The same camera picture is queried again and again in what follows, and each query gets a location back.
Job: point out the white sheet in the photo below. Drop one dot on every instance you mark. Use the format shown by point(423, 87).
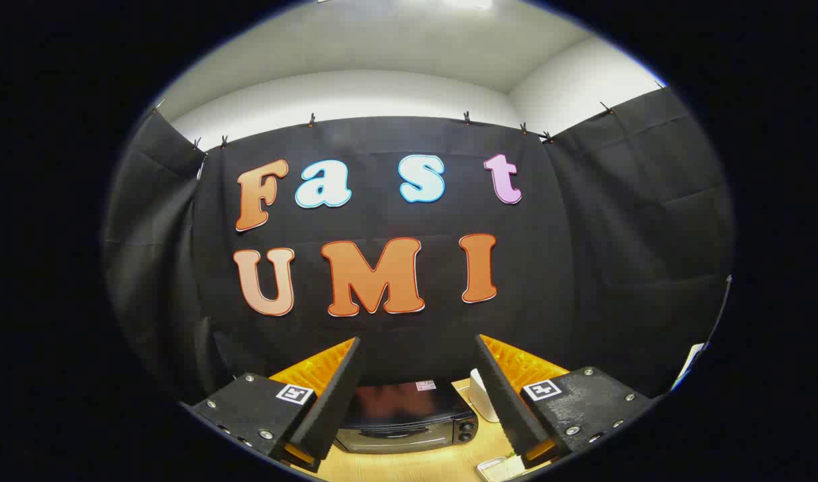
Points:
point(689, 365)

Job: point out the black toaster oven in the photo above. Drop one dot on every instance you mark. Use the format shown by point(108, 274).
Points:
point(409, 408)

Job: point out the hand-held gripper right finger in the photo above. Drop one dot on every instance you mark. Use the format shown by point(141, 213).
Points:
point(503, 395)

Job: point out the white bread toaster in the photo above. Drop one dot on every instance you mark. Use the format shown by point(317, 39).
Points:
point(481, 402)

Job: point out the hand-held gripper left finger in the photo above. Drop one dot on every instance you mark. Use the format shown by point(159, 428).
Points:
point(335, 402)

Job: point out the white ribbed tray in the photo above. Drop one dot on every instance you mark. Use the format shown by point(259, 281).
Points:
point(499, 468)

